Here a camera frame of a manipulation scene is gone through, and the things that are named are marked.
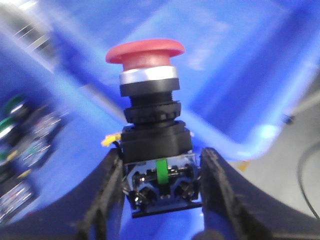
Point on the blue source plastic bin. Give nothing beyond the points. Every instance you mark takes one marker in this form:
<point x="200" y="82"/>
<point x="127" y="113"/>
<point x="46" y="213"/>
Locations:
<point x="69" y="94"/>

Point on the green push button left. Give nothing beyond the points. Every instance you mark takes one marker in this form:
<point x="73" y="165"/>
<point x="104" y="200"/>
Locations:
<point x="17" y="110"/>

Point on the blue target plastic bin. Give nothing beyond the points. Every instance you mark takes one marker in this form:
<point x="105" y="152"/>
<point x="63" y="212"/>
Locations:
<point x="247" y="64"/>

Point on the red mushroom push button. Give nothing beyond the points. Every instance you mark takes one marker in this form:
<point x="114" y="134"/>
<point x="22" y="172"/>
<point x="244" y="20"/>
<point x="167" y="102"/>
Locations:
<point x="161" y="171"/>

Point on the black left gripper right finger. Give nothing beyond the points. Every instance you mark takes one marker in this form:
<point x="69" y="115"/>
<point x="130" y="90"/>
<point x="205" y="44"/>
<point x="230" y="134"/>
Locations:
<point x="235" y="209"/>

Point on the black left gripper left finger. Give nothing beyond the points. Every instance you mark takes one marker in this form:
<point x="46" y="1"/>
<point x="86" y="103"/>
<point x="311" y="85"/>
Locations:
<point x="92" y="210"/>

